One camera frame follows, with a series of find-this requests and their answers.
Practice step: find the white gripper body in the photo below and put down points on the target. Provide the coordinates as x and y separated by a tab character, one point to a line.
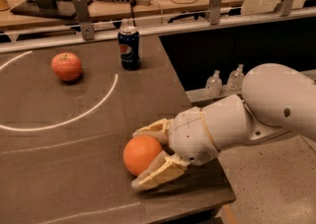
190	135

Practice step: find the blue Pepsi can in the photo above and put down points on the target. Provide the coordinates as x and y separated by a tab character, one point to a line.
128	44

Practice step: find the orange fruit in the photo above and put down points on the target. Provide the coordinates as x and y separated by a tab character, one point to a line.
139	152

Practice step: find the metal bracket left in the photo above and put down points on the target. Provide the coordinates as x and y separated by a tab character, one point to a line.
83	16

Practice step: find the metal bracket middle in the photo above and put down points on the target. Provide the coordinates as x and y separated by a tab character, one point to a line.
214	11

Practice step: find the clear sanitizer bottle right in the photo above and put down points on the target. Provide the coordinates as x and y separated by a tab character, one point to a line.
236	78

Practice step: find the red apple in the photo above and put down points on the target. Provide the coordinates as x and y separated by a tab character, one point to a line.
66	66

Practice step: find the clear sanitizer bottle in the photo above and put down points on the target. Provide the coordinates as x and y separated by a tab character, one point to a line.
213	85
236	78

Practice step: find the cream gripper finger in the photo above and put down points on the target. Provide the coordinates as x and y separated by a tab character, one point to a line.
158	130
164	168

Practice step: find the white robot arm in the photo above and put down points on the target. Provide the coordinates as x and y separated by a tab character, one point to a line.
274	100

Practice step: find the clear sanitizer bottle left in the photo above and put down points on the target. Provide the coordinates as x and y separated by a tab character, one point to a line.
213	85

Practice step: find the black monitor stand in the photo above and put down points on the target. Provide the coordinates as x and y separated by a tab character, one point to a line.
47	9

